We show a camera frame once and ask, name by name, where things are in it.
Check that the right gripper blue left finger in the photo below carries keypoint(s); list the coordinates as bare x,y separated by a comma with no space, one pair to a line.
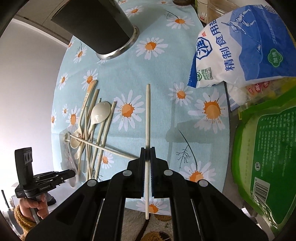
140,173

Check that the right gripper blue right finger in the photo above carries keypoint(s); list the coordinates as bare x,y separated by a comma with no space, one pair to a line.
158,166

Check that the cream chopstick across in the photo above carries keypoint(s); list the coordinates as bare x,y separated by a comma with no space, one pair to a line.
68,136

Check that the cream chopstick apart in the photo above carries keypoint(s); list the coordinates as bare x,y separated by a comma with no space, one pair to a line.
147,149

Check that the cream plastic spoon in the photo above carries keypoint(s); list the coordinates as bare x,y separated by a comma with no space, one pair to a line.
99,113

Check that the person's left hand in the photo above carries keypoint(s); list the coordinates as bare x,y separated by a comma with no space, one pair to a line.
26,204

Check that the daisy print blue tablecloth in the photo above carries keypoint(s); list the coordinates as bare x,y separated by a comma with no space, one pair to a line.
189,126

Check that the green sugar bag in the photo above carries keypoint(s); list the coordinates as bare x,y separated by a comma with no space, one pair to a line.
263,159

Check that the black utensil holder cup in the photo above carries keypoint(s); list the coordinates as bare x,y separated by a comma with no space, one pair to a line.
101,25

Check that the white blue salt bag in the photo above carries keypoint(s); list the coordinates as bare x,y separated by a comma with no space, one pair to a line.
248,45

